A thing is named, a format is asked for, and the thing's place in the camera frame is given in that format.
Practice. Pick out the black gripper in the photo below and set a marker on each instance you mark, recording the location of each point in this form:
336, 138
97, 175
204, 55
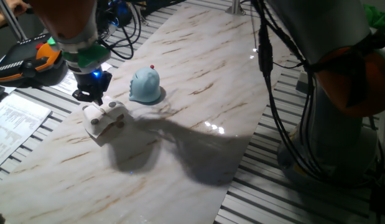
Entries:
94, 81

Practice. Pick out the person's bare forearm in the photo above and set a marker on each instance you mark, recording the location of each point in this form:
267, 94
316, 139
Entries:
1, 20

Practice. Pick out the person's bare hand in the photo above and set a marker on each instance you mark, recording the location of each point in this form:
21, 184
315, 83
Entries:
16, 7

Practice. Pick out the white folded coin holder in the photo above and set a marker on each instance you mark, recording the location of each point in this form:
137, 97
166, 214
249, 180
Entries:
102, 119

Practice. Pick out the light blue plush toy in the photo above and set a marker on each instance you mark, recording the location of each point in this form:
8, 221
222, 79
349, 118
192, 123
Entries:
145, 87

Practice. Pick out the black orange teach pendant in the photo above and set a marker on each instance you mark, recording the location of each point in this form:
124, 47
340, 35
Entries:
24, 59

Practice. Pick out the large printed paper sheet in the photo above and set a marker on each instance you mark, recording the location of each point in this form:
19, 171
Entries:
15, 124

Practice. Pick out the green cloth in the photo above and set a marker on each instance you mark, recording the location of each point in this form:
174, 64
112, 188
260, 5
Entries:
378, 15

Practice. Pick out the aluminium frame pole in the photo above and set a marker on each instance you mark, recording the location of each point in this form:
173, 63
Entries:
12, 20
235, 7

